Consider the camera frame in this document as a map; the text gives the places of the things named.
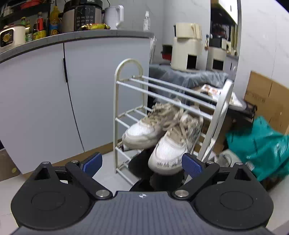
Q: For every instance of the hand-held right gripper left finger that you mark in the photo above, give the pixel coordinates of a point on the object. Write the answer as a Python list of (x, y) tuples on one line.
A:
[(92, 163)]

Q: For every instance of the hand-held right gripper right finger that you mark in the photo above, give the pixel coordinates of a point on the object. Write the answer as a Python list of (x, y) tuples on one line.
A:
[(192, 166)]

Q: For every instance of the white printed sneaker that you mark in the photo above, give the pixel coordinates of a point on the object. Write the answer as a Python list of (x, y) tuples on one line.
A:
[(140, 133), (167, 151)]

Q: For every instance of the white shoe rack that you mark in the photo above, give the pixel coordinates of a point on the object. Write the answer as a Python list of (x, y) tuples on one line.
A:
[(117, 101)]

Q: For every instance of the teal plastic bag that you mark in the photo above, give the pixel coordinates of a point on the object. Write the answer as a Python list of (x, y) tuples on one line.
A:
[(259, 146)]

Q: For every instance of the printed packet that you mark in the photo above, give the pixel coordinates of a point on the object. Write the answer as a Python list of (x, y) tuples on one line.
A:
[(211, 90)]

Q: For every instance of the grey quilted cloth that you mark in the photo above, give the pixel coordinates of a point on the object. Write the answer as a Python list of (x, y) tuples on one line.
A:
[(176, 78)]

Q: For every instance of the grey base cabinet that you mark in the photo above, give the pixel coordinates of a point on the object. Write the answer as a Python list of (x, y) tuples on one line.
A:
[(33, 90)]

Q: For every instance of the brown cardboard box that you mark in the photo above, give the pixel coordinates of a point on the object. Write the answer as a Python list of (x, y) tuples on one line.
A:
[(268, 97)]

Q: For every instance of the beige kitchen appliance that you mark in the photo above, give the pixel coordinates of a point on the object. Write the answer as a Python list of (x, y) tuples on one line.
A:
[(186, 49)]

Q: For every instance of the gold snack packet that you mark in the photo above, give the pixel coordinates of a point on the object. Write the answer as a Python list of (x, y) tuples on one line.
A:
[(97, 26)]

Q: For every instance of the yellow oil bottle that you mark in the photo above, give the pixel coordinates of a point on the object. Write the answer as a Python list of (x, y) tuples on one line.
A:
[(54, 22)]

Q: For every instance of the red sauce bottle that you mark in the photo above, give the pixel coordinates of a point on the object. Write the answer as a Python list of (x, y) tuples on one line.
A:
[(40, 27)]

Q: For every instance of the green capped bottle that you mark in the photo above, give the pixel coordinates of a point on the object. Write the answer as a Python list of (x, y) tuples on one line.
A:
[(28, 31)]

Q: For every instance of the white electric kettle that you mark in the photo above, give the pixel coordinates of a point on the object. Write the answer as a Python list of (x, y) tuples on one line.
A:
[(112, 17)]

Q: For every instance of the steel pressure cooker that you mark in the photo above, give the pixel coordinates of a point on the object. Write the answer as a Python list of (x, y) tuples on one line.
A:
[(81, 15)]

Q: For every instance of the small clear bottle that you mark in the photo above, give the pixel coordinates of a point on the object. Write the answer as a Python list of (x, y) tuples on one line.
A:
[(146, 22)]

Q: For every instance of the small white rice cooker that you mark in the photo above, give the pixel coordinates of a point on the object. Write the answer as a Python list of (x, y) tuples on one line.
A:
[(11, 36)]

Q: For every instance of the wall mirror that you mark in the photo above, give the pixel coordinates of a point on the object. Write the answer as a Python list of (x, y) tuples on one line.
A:
[(225, 34)]

